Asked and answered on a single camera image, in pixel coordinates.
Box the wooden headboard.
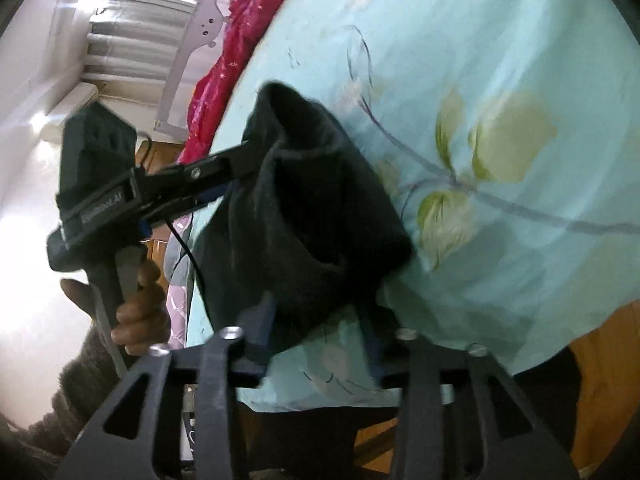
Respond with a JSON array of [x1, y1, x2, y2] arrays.
[[134, 135, 193, 286]]

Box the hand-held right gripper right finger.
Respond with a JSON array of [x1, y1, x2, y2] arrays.
[[362, 329, 581, 480]]

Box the person's dark trousers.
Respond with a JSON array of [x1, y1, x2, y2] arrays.
[[240, 345, 583, 480]]

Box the red patterned quilt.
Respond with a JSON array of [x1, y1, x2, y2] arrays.
[[177, 0, 303, 163]]

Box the pink and grey pillow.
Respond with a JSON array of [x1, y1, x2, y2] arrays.
[[165, 240, 193, 348]]

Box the wooden bed frame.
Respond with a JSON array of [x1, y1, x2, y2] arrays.
[[350, 300, 640, 480]]

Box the person's left hand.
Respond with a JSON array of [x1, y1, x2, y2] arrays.
[[60, 259, 172, 357]]

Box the dark green pants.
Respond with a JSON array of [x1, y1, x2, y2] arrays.
[[190, 80, 416, 356]]

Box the black cable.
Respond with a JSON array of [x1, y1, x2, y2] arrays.
[[162, 216, 205, 296]]

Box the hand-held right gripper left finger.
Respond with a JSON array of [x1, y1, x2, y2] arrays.
[[55, 292, 278, 480]]

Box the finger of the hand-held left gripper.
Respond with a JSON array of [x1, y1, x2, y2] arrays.
[[141, 141, 262, 202], [145, 181, 237, 225]]

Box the person's left forearm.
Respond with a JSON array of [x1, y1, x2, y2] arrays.
[[0, 327, 131, 480]]

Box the grey bed guard rail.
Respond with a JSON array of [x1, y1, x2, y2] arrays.
[[152, 0, 261, 136]]

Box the light blue floral bed sheet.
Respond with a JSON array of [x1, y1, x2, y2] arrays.
[[185, 0, 640, 413]]

